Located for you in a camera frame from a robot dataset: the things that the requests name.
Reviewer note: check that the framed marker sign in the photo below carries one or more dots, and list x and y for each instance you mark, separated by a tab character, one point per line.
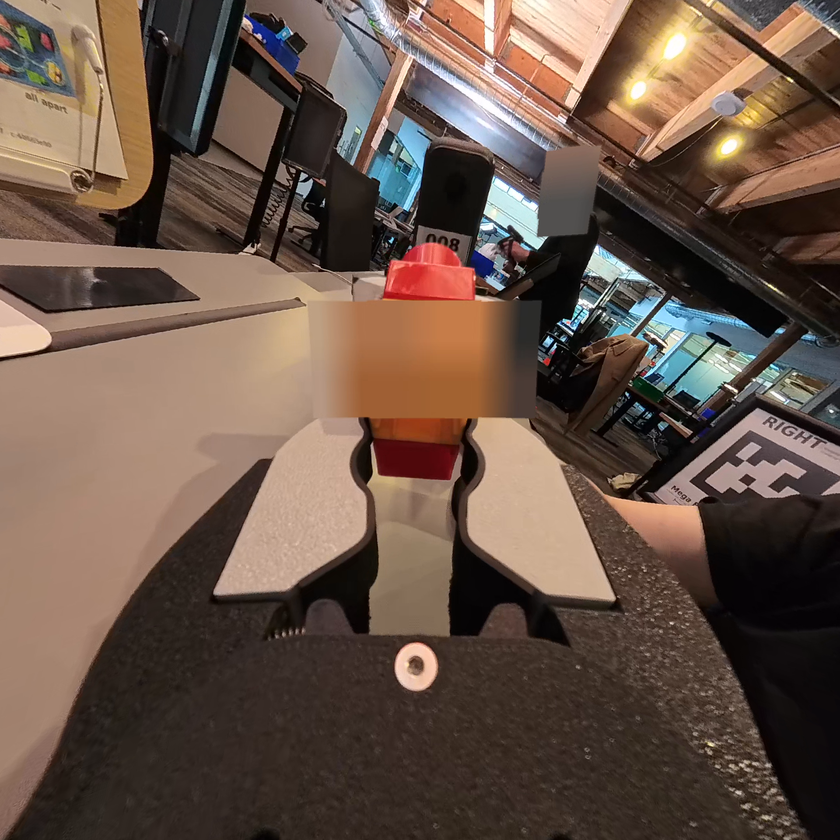
754	459

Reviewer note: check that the beige jacket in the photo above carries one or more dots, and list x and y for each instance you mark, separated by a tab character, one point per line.
610	374

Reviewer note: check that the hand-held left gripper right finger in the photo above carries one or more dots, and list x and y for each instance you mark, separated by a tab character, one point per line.
531	525

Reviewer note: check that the black floor stand with panel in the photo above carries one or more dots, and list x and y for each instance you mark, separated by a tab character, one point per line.
190	65

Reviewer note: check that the yellow one-stud toy block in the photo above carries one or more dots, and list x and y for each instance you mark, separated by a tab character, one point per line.
413	430

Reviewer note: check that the person's right forearm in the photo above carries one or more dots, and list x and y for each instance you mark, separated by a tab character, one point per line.
656	544

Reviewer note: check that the red two-stud toy block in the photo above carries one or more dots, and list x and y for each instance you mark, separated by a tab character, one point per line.
426	279

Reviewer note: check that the person's black shirt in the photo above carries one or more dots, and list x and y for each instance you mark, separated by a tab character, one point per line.
774	590

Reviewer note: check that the printed instruction sheet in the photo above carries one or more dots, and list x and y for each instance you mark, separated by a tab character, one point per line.
39	131

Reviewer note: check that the black easel board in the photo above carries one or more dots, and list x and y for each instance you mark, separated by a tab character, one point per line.
315	131

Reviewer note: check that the black flat plate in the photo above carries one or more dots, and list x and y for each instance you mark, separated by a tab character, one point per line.
98	289

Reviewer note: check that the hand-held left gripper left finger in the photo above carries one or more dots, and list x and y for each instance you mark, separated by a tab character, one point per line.
302	518

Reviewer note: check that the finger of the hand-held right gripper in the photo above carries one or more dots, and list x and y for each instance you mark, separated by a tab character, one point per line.
367	289

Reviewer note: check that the instruction sheet on stand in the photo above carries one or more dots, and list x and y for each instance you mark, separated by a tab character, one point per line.
134	98

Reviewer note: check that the narrow silver ventilation duct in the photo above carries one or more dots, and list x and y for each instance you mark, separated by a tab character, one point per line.
420	46

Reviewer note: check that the ceiling light bulb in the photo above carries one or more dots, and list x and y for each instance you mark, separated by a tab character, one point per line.
674	44
728	145
638	89

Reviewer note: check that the grey desk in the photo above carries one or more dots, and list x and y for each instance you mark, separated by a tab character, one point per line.
131	407

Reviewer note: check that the wooden office table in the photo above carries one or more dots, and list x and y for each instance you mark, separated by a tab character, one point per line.
269	69

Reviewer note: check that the white ceiling sensor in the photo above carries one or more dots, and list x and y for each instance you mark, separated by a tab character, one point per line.
728	103

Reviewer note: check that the red one-stud toy block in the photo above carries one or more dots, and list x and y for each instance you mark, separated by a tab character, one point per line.
413	459

